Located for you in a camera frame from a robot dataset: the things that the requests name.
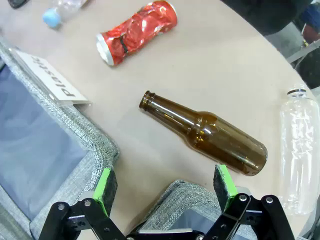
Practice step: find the white Plastic label sign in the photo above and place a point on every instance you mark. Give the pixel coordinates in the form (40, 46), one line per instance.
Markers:
(50, 75)

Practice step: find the clear capless plastic bottle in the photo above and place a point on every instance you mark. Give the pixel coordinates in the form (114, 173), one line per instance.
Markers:
(300, 150)

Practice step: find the crushed red drink can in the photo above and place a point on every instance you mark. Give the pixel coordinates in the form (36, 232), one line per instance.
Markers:
(140, 30)

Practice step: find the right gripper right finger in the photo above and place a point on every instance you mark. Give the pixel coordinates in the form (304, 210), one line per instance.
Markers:
(225, 190)

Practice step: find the blue bag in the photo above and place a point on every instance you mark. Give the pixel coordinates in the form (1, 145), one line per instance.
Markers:
(311, 20)

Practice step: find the grey fabric basket labelled Plastic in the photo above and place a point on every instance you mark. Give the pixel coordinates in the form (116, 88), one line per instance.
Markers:
(75, 120)

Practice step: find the plastic bottle with blue cap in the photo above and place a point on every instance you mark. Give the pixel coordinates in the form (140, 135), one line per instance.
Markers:
(62, 10)

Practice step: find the brown glass bottle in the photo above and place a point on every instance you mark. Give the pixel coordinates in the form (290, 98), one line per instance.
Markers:
(212, 140)

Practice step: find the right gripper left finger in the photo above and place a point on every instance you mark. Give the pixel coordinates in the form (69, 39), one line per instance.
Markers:
(102, 197)

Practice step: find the person in black sweater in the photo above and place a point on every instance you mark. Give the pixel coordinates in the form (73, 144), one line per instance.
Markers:
(262, 15)

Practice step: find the grey fabric basket labelled Can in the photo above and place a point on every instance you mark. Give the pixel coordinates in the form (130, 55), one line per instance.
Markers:
(180, 197)

